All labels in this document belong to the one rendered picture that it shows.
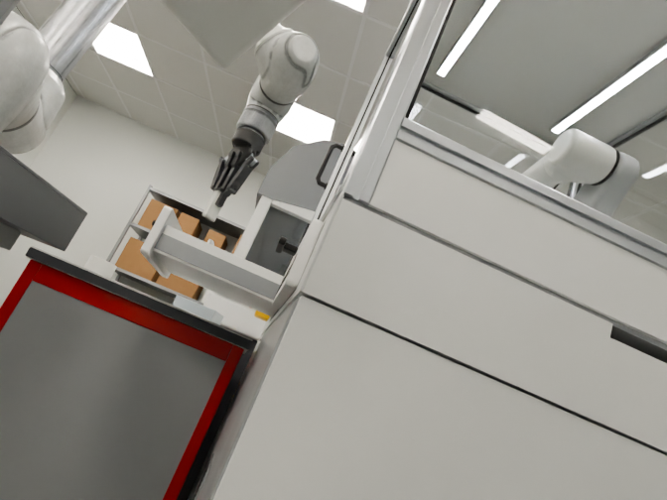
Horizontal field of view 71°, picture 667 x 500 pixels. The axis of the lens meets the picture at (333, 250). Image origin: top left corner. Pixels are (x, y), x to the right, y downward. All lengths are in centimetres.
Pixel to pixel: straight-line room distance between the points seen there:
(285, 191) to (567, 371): 155
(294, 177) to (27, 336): 122
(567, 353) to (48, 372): 109
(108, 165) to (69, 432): 500
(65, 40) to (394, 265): 100
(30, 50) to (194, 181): 478
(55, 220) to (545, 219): 85
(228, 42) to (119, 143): 574
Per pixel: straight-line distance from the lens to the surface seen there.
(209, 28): 46
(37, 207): 99
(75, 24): 138
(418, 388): 61
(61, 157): 631
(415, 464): 62
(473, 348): 64
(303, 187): 207
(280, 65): 106
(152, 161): 600
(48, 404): 130
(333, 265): 59
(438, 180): 67
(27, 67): 110
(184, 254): 102
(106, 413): 127
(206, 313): 135
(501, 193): 71
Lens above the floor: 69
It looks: 17 degrees up
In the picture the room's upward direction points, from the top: 23 degrees clockwise
